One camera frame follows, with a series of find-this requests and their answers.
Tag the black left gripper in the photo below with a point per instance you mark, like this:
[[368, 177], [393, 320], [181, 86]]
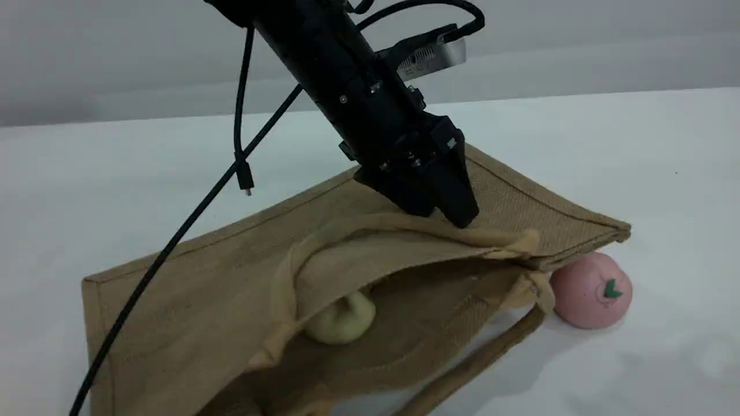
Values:
[[381, 127]]

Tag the cream egg yolk pastry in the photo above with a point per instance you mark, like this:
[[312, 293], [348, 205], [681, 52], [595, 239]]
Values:
[[341, 323]]

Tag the brown jute tote bag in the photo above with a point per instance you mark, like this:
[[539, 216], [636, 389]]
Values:
[[231, 289]]

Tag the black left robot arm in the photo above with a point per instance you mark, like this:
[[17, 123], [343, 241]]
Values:
[[300, 34]]

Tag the pink peach bun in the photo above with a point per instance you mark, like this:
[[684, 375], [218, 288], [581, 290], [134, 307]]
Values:
[[589, 294]]

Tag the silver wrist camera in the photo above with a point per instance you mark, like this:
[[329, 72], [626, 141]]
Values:
[[428, 58]]

